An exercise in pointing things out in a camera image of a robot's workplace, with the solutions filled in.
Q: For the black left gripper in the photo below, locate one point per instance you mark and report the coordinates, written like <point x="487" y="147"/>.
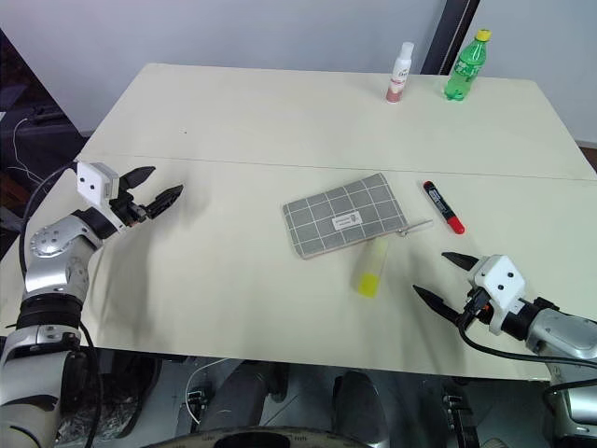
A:
<point x="125" y="207"/>

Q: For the red and black marker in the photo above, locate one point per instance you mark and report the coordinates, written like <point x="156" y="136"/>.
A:
<point x="443" y="206"/>

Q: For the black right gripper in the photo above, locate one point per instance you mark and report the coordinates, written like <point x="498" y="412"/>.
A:
<point x="476" y="308"/>

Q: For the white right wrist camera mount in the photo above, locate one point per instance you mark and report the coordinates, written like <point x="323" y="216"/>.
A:
<point x="499" y="280"/>

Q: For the white pink spray bottle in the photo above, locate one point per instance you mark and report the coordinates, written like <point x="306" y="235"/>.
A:
<point x="399" y="74"/>

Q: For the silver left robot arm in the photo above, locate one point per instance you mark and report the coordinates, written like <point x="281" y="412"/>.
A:
<point x="42" y="298"/>

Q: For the grey checked pencil pouch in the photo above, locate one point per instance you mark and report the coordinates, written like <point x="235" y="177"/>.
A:
<point x="344" y="216"/>

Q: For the green plastic bottle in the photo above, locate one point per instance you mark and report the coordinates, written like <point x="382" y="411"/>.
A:
<point x="463" y="70"/>

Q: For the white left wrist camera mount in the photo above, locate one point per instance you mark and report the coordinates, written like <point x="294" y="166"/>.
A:
<point x="93" y="181"/>

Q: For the black vertical post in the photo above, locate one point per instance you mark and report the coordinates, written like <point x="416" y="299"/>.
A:
<point x="450" y="35"/>

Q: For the yellow glue stick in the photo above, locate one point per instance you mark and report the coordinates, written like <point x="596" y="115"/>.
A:
<point x="371" y="269"/>

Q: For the dark rounded robot base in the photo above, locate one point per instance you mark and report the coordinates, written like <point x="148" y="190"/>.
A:
<point x="275" y="438"/>

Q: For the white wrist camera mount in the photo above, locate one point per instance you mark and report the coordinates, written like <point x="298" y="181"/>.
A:
<point x="93" y="181"/>
<point x="499" y="280"/>

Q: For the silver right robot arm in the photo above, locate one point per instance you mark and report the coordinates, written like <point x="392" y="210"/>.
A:
<point x="557" y="336"/>

